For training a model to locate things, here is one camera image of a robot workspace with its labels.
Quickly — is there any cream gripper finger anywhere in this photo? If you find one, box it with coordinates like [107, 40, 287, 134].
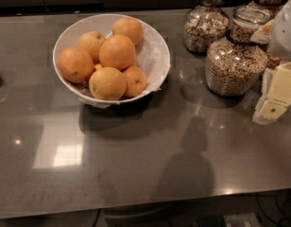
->
[252, 61, 291, 125]
[250, 20, 274, 44]

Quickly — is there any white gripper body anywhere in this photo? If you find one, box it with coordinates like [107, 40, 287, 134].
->
[269, 0, 291, 61]

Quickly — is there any orange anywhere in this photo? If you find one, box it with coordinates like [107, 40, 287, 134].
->
[112, 17, 144, 45]
[57, 47, 94, 83]
[123, 66, 147, 97]
[99, 35, 136, 70]
[77, 31, 106, 63]
[89, 67, 127, 100]

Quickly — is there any glass jar of square cereal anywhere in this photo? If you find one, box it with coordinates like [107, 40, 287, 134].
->
[183, 0, 230, 54]

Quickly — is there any white paper liner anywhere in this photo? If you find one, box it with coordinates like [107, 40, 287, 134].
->
[77, 23, 171, 109]

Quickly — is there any small orange hidden underneath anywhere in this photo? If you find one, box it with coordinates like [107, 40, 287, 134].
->
[94, 63, 103, 71]

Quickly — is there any glass jar of ring cereal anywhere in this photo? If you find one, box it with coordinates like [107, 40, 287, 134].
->
[205, 5, 273, 97]

